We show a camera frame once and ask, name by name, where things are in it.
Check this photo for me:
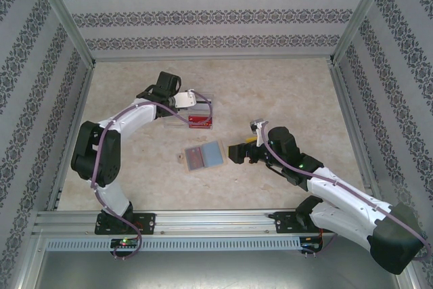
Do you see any clear acrylic card organizer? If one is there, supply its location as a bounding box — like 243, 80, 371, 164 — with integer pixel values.
162, 92, 216, 131

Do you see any single red card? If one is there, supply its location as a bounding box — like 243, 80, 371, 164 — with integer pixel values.
187, 148, 204, 171

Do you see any red VIP card stack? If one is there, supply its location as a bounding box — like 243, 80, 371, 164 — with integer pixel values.
187, 115, 213, 129

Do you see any grey metal shelf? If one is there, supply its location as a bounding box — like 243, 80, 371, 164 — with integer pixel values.
20, 250, 415, 289

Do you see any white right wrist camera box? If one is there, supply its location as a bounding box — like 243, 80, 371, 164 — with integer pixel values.
249, 119, 269, 136

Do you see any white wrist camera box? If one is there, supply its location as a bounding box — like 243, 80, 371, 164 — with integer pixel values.
174, 89, 198, 111
249, 119, 269, 136

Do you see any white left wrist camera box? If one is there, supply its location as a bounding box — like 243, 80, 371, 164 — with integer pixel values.
174, 89, 198, 111

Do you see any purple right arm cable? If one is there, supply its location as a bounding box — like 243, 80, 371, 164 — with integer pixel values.
255, 120, 433, 263

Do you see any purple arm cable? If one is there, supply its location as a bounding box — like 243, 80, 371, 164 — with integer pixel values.
90, 89, 214, 260
255, 120, 433, 263

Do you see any aluminium side rail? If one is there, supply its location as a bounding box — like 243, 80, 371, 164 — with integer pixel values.
329, 62, 380, 208

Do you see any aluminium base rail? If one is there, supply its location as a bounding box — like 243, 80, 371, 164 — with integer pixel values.
32, 209, 402, 236

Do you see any slotted grey cable duct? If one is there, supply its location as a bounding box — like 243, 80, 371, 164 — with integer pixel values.
45, 236, 302, 251

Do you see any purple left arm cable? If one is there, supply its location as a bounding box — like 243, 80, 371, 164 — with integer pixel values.
90, 89, 214, 260

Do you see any aluminium frame post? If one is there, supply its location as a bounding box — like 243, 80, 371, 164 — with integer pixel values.
28, 0, 96, 66
327, 0, 397, 66

